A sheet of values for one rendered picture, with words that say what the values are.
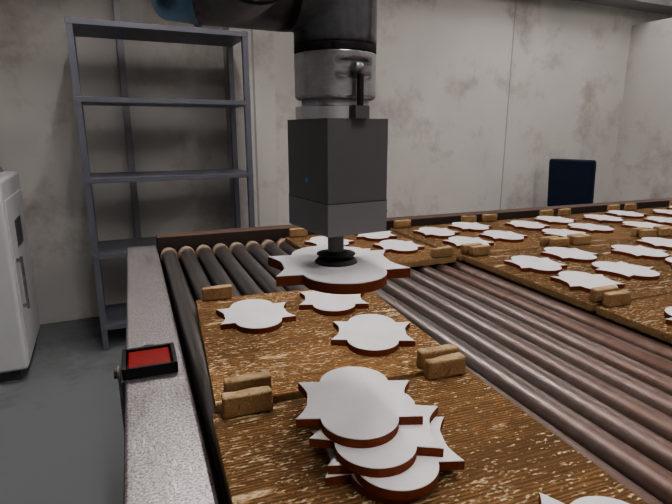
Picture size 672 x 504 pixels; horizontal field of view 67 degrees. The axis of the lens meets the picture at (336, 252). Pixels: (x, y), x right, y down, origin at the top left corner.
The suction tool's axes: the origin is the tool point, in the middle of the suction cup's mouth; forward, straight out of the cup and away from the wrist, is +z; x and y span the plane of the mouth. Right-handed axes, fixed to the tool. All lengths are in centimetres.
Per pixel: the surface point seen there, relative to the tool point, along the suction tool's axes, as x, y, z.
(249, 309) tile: -4.3, 39.6, 17.3
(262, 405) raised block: 5.5, 7.9, 17.3
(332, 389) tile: -0.7, 2.1, 14.2
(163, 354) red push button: 12.3, 31.7, 19.0
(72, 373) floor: 27, 240, 112
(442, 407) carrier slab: -13.8, -1.4, 18.4
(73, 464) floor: 30, 156, 112
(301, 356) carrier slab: -5.1, 19.5, 18.3
